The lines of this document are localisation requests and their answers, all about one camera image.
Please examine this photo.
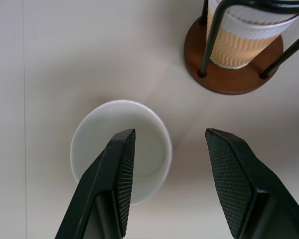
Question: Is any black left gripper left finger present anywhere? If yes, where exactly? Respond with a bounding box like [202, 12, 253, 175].
[55, 128, 136, 239]

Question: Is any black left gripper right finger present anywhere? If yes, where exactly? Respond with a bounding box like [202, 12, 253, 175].
[205, 128, 299, 239]

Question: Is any tan ripple paper cup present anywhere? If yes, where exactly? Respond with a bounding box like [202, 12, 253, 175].
[205, 0, 282, 70]

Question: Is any white ripple paper cup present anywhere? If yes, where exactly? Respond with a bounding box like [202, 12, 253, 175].
[215, 0, 299, 41]

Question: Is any wire cup holder wooden base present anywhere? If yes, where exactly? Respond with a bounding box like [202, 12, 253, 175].
[183, 0, 299, 96]

